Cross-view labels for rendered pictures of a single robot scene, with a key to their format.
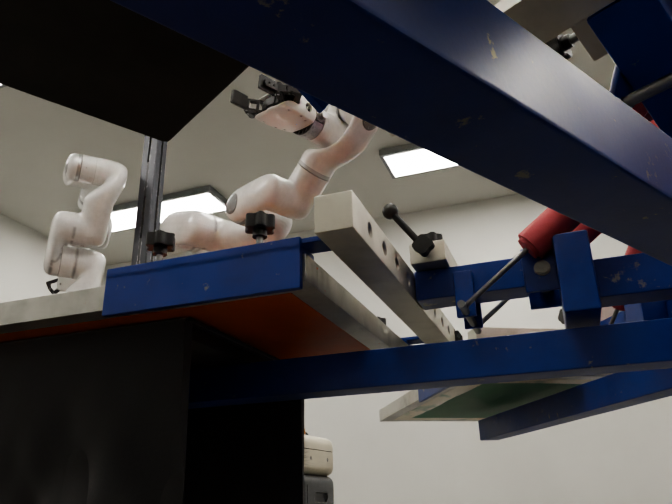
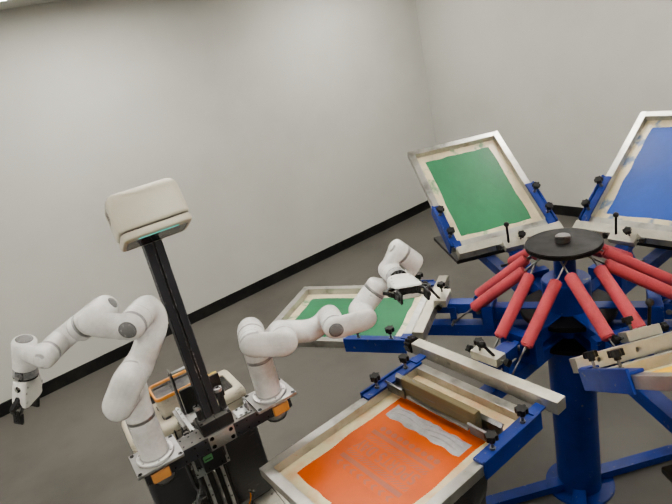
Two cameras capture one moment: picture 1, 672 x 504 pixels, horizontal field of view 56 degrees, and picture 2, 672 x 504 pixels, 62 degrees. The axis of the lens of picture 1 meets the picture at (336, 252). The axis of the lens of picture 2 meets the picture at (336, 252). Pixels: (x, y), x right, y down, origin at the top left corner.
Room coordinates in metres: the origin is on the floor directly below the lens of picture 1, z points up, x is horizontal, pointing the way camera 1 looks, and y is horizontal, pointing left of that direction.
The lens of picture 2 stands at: (0.27, 1.60, 2.31)
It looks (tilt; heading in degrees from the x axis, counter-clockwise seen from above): 21 degrees down; 307
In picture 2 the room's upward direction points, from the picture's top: 13 degrees counter-clockwise
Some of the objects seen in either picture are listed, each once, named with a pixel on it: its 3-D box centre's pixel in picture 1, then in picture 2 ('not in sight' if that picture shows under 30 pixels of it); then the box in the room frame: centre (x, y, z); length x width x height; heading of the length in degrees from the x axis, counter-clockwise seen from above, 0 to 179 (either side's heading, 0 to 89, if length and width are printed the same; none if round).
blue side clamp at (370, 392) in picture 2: not in sight; (392, 382); (1.34, -0.01, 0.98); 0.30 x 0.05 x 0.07; 71
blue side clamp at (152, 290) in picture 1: (206, 283); (508, 441); (0.82, 0.18, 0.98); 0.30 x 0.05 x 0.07; 71
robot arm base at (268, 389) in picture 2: not in sight; (262, 375); (1.65, 0.37, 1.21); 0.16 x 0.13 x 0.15; 155
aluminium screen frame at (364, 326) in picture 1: (171, 347); (398, 446); (1.16, 0.31, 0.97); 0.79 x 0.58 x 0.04; 71
